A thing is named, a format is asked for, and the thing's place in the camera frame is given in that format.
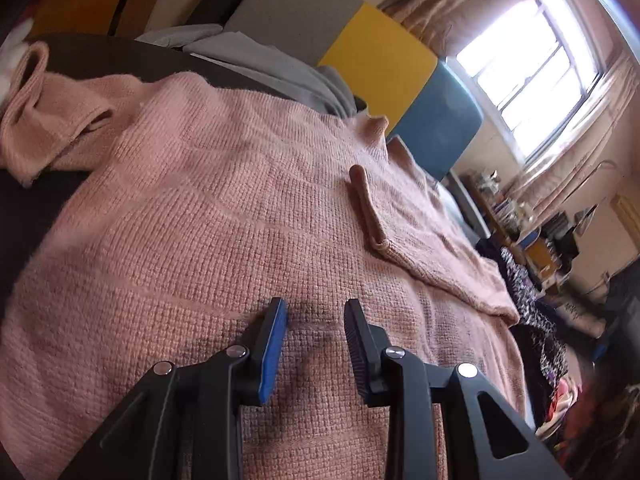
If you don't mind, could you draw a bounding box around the wall air conditioner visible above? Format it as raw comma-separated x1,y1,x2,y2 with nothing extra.
611,194,640,252

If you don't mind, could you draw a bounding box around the black monitor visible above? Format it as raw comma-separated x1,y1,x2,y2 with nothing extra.
541,211,579,274

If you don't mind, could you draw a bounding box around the red and white clothes pile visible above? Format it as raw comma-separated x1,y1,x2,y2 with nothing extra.
0,18,34,104

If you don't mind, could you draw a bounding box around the leopard print garment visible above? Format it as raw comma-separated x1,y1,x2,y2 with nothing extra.
475,238,567,399

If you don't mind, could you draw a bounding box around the grey sweatshirt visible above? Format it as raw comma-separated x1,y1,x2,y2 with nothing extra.
137,24,368,119

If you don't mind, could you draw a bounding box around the wooden cluttered desk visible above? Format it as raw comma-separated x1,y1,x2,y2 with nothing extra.
460,172,562,290

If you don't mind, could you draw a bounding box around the pink knit sweater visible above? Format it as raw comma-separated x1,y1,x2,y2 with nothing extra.
1,42,526,479

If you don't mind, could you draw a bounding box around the grey yellow blue sofa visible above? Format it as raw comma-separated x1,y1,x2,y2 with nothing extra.
226,0,490,238

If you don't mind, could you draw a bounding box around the pink patterned curtain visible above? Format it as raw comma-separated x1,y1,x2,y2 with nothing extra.
384,0,639,217

